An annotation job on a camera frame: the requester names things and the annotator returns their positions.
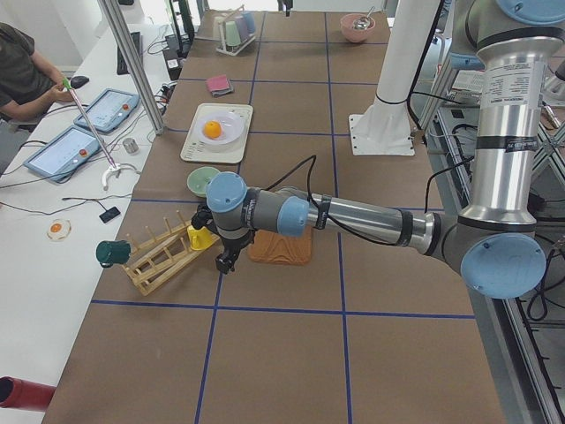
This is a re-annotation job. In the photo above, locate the yellow mug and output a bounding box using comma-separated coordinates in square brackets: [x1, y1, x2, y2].
[187, 225, 218, 251]

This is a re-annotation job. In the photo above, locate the white cup rack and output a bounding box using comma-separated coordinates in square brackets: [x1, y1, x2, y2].
[213, 4, 257, 57]

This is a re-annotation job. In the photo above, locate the red cylinder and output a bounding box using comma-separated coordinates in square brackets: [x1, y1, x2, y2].
[1, 376, 56, 412]

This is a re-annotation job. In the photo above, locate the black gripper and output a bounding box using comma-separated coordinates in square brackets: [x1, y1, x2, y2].
[191, 203, 255, 275]
[282, 0, 294, 16]

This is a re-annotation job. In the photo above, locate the dark green mug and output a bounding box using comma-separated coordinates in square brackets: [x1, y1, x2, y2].
[95, 240, 132, 268]

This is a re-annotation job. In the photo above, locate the upper teach pendant tablet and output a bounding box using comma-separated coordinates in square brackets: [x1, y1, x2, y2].
[86, 88, 140, 134]

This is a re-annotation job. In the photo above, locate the green cup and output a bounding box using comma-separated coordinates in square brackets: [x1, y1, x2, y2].
[224, 20, 241, 49]

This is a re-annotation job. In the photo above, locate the purple cup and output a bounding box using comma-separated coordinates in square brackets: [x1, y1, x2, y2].
[234, 14, 249, 42]

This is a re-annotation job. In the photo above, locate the metal scoop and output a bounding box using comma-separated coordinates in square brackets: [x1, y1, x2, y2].
[351, 6, 375, 31]

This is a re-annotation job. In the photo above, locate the aluminium frame post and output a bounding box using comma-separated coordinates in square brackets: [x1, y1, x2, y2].
[99, 0, 164, 135]

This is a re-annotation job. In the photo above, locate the pink grabber stick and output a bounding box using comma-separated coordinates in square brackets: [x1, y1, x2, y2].
[63, 78, 141, 191]

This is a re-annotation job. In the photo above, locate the black computer mouse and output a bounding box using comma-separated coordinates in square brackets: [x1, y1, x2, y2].
[70, 75, 89, 89]

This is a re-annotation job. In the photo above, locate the cream bear serving tray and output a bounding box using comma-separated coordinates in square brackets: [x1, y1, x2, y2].
[180, 102, 253, 164]

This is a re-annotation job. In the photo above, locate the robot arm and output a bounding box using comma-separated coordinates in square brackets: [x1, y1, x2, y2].
[192, 1, 564, 299]

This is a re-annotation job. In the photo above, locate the fried egg toy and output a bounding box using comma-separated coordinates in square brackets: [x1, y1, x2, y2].
[47, 219, 72, 241]

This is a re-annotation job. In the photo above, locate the wooden cutting board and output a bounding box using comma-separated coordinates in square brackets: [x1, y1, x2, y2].
[247, 227, 313, 266]

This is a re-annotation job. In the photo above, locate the pink bowl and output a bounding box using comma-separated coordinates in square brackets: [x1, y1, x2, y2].
[340, 13, 376, 43]

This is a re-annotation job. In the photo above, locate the white ceramic plate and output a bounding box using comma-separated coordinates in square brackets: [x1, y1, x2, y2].
[195, 111, 245, 146]

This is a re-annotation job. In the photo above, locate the lower teach pendant tablet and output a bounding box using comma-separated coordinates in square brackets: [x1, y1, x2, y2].
[24, 125, 100, 182]

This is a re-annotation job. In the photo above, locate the orange fruit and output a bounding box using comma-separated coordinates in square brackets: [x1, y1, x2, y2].
[202, 120, 222, 139]

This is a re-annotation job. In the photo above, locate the green ceramic bowl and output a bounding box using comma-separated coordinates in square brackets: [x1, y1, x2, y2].
[186, 166, 220, 198]

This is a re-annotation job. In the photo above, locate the pink cloth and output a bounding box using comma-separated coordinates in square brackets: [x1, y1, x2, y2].
[206, 75, 231, 92]

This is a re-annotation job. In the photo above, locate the wooden dish rack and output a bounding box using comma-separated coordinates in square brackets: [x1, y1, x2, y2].
[122, 210, 219, 296]

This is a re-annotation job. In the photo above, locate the small metal cylinder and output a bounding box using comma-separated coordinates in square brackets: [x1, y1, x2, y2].
[122, 138, 139, 155]

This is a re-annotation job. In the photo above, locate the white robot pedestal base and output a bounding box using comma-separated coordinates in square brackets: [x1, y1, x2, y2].
[349, 0, 441, 156]

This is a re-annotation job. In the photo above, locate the teach pendant tablet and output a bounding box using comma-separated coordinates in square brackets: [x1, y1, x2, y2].
[86, 88, 140, 134]
[24, 125, 100, 182]

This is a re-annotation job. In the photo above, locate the grey cloth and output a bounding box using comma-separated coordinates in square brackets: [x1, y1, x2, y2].
[209, 85, 234, 97]

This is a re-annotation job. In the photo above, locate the seated person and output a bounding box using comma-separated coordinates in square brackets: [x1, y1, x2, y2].
[1, 23, 73, 122]

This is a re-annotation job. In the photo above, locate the blue cup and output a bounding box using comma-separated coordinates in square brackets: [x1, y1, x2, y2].
[242, 11, 256, 34]

